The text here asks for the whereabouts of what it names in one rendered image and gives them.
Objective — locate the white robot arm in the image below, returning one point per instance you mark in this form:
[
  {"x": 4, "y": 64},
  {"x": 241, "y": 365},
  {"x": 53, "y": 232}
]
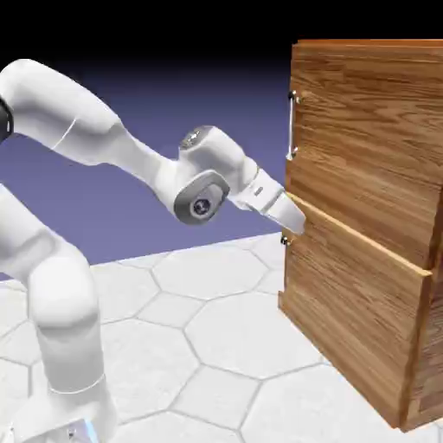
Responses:
[{"x": 86, "y": 131}]

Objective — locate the light wood cabinet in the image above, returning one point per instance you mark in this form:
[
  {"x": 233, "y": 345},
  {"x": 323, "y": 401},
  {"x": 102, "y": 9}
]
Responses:
[{"x": 380, "y": 242}]

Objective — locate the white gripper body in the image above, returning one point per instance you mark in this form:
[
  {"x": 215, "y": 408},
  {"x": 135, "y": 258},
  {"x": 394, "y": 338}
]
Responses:
[{"x": 283, "y": 211}]

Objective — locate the wooden cabinet door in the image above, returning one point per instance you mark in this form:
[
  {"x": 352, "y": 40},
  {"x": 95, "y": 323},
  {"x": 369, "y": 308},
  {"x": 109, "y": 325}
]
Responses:
[
  {"x": 363, "y": 138},
  {"x": 353, "y": 311}
]

